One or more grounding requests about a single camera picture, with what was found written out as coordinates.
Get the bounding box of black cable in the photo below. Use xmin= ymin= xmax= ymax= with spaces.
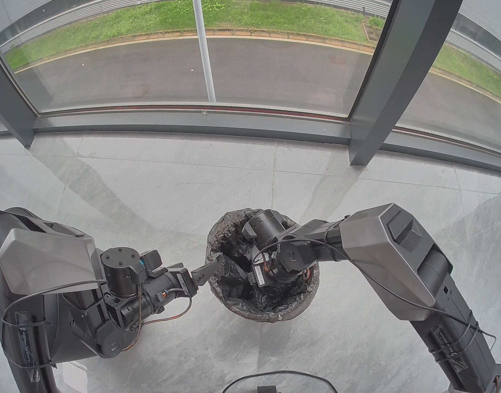
xmin=0 ymin=279 xmax=110 ymax=369
xmin=228 ymin=370 xmax=339 ymax=393
xmin=359 ymin=256 xmax=497 ymax=353

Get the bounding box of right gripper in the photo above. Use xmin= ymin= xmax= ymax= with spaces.
xmin=246 ymin=260 xmax=282 ymax=288

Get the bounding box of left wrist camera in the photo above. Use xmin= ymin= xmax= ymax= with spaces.
xmin=139 ymin=250 xmax=185 ymax=278

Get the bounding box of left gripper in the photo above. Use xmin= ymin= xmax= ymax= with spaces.
xmin=147 ymin=257 xmax=232 ymax=304

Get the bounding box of window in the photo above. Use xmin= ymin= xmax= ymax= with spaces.
xmin=0 ymin=0 xmax=501 ymax=167

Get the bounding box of black plastic bag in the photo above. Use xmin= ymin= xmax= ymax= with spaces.
xmin=205 ymin=207 xmax=320 ymax=323

